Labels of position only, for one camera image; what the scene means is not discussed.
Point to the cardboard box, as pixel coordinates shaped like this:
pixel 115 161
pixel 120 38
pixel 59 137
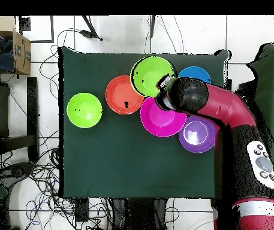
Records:
pixel 21 55

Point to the dark blue bag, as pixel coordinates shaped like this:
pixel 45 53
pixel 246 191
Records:
pixel 3 62

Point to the green plastic bowl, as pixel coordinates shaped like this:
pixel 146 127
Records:
pixel 148 74
pixel 84 110

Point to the purple plastic bowl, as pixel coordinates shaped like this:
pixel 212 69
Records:
pixel 196 136

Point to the dark green tablecloth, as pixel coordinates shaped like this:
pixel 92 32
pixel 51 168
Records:
pixel 103 167

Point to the light blue plastic bowl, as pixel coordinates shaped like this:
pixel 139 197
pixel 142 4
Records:
pixel 195 73

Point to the black table leg frame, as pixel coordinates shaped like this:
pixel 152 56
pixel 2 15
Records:
pixel 32 115

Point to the black power adapter box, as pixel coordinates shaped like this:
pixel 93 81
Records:
pixel 81 209

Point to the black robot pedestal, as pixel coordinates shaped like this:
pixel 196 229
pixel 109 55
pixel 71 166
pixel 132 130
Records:
pixel 139 213

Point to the pink plastic bowl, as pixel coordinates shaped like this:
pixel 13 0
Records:
pixel 160 122

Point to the large orange-red plastic bowl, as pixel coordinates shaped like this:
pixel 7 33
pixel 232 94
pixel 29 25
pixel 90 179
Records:
pixel 122 93

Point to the black metal floor frame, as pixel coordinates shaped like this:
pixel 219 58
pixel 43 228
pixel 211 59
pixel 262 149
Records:
pixel 52 28

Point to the black tripod leg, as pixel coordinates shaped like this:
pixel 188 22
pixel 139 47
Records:
pixel 152 24
pixel 90 33

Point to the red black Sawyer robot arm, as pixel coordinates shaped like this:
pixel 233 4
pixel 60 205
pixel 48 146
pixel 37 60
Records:
pixel 230 107

